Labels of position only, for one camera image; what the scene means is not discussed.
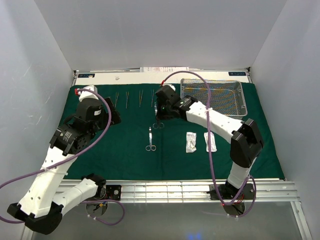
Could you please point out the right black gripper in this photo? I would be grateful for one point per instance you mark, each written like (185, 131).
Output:
(160, 115)

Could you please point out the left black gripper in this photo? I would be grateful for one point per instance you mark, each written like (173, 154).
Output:
(106, 123)

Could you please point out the steel tweezers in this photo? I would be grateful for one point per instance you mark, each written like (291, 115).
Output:
(140, 97)
(152, 92)
(116, 99)
(126, 99)

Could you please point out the green surgical cloth wrap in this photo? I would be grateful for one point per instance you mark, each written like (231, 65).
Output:
(121, 153)

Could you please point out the plastic packet printed label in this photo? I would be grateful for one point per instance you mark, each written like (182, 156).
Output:
(191, 138)

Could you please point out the steel surgical scissors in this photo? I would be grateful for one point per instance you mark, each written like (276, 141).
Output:
(150, 146)

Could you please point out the plastic packet black yellow part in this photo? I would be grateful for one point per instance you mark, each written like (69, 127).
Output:
(210, 142)

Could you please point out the metal mesh instrument tray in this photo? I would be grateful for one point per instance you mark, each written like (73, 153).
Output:
(226, 96)

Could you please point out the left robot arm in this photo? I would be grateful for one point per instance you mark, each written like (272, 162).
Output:
(42, 209)

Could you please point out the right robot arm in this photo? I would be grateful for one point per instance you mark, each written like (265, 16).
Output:
(244, 137)

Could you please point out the white paper sheet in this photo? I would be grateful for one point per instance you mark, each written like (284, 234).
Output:
(163, 69)

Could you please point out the left blue label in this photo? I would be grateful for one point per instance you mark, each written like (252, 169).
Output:
(86, 75)

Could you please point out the blue label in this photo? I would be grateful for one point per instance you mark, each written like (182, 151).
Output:
(86, 75)
(237, 73)

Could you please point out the right blue label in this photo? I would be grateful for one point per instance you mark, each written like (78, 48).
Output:
(237, 73)

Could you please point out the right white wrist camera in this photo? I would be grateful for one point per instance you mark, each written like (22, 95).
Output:
(164, 83)

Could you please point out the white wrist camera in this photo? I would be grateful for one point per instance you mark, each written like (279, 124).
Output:
(164, 83)
(91, 94)

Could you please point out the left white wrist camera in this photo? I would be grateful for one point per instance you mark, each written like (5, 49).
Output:
(91, 94)

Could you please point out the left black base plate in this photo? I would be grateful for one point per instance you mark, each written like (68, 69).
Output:
(112, 192)

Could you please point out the aluminium front rail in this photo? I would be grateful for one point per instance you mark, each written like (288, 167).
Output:
(196, 191)

